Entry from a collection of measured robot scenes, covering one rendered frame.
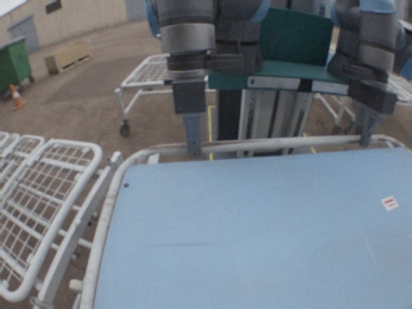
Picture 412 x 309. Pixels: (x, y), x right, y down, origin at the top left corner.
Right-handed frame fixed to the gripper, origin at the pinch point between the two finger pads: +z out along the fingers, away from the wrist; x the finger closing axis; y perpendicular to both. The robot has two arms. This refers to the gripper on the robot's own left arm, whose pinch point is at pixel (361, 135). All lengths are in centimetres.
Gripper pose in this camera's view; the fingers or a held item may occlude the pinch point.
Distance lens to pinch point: 56.4
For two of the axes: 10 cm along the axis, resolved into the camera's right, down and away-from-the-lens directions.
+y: 10.0, -0.6, 0.2
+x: -0.5, -5.0, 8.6
